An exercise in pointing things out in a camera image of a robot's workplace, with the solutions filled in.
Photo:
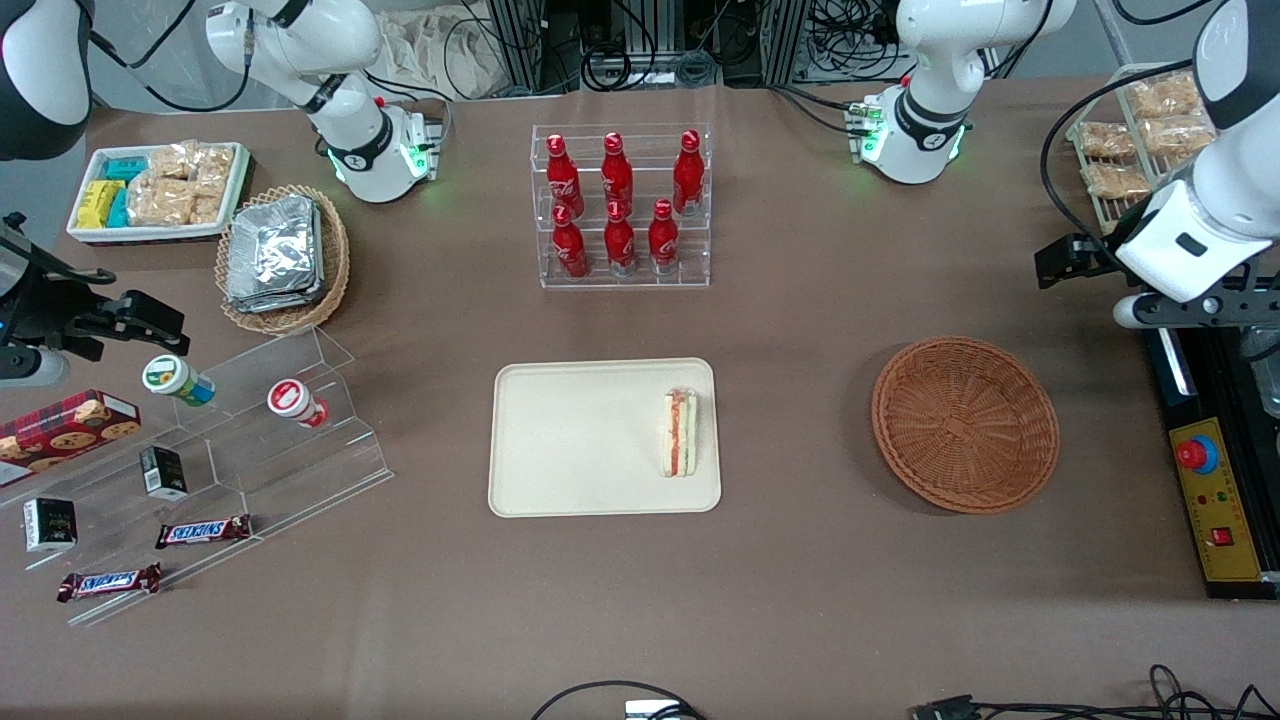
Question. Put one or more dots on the clear plastic container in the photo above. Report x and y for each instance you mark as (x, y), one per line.
(1265, 380)

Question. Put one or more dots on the black and yellow control box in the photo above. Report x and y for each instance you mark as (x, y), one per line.
(1220, 520)

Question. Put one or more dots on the oval tan wicker basket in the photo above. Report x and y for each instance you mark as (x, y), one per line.
(335, 270)

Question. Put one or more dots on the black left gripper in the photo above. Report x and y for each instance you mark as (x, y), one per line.
(1092, 256)

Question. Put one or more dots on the teal snack packet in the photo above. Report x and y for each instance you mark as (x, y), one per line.
(125, 168)
(119, 208)

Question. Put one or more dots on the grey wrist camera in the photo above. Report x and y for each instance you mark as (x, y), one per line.
(30, 366)
(1140, 312)

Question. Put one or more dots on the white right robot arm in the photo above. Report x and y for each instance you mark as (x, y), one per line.
(340, 60)

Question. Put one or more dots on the clear bag of brown snacks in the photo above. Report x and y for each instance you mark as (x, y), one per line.
(1165, 97)
(1175, 135)
(1107, 140)
(1115, 180)

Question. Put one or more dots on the round brown wicker basket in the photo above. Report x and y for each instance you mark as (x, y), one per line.
(965, 425)

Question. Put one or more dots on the red emergency stop button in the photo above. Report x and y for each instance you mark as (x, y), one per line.
(1195, 455)

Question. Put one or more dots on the beige plastic tray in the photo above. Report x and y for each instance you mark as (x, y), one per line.
(580, 440)

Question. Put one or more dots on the white rectangular snack tray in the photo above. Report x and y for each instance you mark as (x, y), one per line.
(150, 233)

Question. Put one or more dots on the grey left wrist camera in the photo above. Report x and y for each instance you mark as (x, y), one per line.
(1140, 312)

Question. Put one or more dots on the triangle sandwich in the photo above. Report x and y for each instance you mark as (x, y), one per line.
(680, 432)

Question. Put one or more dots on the clear acrylic stepped shelf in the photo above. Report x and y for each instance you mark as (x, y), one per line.
(290, 470)

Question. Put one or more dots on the silver foil pouch stack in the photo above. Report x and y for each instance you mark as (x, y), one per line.
(275, 255)

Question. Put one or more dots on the yellow snack packet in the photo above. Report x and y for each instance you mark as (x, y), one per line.
(98, 203)

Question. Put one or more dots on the clear acrylic bottle rack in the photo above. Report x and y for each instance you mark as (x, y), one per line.
(640, 145)

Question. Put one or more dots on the crumpled beige cloth bag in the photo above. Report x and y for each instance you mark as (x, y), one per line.
(430, 50)

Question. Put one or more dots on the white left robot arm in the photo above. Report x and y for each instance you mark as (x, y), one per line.
(935, 60)

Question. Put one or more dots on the brown Snickers bar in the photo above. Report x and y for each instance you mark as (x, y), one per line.
(203, 532)
(110, 582)

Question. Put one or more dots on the red plaid cookie box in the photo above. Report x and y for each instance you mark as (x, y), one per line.
(60, 435)

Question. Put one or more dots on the clear bag of rice crackers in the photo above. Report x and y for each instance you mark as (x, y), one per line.
(207, 202)
(215, 165)
(160, 203)
(172, 160)

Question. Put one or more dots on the small black box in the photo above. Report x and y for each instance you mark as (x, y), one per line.
(50, 525)
(163, 473)

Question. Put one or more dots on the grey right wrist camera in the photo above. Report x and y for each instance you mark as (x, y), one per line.
(30, 366)

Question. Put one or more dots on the white plug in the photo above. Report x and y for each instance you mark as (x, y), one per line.
(650, 710)

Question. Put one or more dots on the green lid yoghurt cup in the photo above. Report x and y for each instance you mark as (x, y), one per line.
(170, 377)

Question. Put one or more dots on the red cola bottle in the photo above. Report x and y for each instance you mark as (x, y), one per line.
(617, 175)
(688, 175)
(564, 180)
(570, 250)
(663, 240)
(620, 245)

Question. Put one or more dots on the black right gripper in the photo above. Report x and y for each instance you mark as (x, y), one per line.
(42, 309)

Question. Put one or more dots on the aluminium frame post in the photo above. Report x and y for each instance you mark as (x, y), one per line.
(785, 40)
(520, 45)

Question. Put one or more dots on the red lid yoghurt cup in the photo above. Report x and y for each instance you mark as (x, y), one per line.
(292, 400)

